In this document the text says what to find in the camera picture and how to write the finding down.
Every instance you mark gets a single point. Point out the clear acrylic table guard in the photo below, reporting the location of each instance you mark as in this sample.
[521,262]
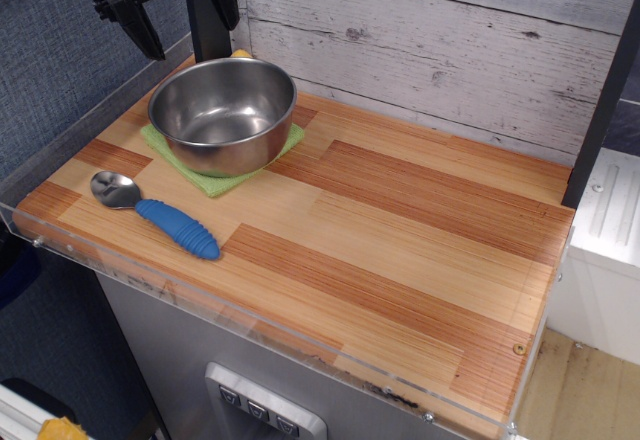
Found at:
[418,251]

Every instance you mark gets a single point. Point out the blue handled metal spoon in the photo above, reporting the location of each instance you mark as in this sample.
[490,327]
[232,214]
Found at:
[117,191]

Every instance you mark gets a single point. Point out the dark vertical post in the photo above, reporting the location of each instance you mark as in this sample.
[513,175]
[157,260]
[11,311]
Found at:
[611,92]
[210,39]

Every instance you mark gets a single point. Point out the yellow object behind bowl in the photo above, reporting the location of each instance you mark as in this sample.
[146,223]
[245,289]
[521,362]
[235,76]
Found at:
[240,53]

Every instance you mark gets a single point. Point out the white aluminium rail block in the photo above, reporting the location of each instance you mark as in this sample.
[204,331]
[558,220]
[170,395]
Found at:
[596,298]

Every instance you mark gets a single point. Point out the silver cabinet with dispenser panel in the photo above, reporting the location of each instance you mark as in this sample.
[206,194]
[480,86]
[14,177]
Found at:
[218,371]

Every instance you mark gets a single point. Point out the dark vertical post left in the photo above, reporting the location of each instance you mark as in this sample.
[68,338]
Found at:
[210,39]

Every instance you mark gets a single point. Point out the stainless steel bowl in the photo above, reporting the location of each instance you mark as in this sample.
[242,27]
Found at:
[225,117]

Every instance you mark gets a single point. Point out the dark vertical post right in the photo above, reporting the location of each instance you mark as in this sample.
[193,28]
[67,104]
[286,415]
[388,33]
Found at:
[611,92]

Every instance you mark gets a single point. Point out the dark blue chair edge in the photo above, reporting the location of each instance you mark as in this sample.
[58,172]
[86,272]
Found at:
[19,276]

